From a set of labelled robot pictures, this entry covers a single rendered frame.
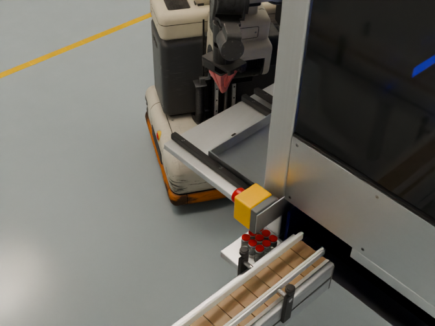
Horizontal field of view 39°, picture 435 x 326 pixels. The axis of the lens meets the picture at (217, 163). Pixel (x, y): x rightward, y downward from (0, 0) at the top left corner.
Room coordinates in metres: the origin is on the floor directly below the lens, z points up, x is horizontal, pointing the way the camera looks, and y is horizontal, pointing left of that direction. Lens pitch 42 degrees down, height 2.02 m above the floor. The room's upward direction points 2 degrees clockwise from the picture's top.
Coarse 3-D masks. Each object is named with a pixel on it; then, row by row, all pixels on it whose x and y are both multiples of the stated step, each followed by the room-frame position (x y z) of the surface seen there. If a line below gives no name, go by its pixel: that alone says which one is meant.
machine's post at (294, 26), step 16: (288, 0) 1.03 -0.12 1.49; (304, 0) 1.01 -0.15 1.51; (288, 16) 1.03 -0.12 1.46; (304, 16) 1.00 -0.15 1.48; (288, 32) 1.03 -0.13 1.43; (304, 32) 1.00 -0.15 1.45; (288, 48) 1.03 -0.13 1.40; (304, 48) 1.00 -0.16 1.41; (288, 64) 1.02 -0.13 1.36; (288, 80) 1.02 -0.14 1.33; (288, 96) 1.02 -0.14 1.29; (272, 112) 1.04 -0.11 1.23; (288, 112) 1.01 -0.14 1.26; (272, 128) 1.04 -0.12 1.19; (288, 128) 1.01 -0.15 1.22; (272, 144) 1.04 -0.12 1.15; (288, 144) 1.00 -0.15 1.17; (272, 160) 1.03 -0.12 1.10; (288, 160) 1.00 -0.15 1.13; (272, 176) 1.03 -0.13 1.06; (272, 192) 1.03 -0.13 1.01; (288, 208) 1.02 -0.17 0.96; (272, 224) 1.02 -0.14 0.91
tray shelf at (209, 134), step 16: (256, 96) 1.59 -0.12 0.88; (224, 112) 1.50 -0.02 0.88; (240, 112) 1.50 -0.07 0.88; (256, 112) 1.51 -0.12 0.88; (192, 128) 1.42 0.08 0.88; (208, 128) 1.42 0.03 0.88; (224, 128) 1.42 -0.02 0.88; (240, 128) 1.42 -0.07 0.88; (176, 144) 1.34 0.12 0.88; (208, 144) 1.35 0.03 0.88; (192, 160) 1.27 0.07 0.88; (208, 176) 1.21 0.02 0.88; (224, 192) 1.16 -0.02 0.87
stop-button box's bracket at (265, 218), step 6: (282, 198) 0.99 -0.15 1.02; (276, 204) 0.98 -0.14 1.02; (282, 204) 0.99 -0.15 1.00; (264, 210) 0.95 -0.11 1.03; (270, 210) 0.96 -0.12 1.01; (276, 210) 0.98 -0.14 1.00; (282, 210) 1.00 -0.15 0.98; (258, 216) 0.94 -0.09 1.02; (264, 216) 0.95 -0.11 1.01; (270, 216) 0.97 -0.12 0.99; (276, 216) 0.98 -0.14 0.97; (258, 222) 0.94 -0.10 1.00; (264, 222) 0.95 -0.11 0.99; (270, 222) 0.97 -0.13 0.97; (258, 228) 0.94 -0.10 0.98
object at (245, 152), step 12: (264, 120) 1.43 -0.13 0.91; (240, 132) 1.36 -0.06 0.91; (252, 132) 1.40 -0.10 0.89; (264, 132) 1.41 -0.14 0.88; (228, 144) 1.33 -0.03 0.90; (240, 144) 1.35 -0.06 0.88; (252, 144) 1.35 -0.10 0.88; (264, 144) 1.35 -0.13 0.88; (216, 156) 1.26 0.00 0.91; (228, 156) 1.30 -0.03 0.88; (240, 156) 1.30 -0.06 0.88; (252, 156) 1.30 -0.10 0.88; (264, 156) 1.30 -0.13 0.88; (228, 168) 1.22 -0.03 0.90; (240, 168) 1.25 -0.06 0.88; (252, 168) 1.25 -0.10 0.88; (264, 168) 1.25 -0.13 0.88; (252, 180) 1.16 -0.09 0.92; (264, 180) 1.20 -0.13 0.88
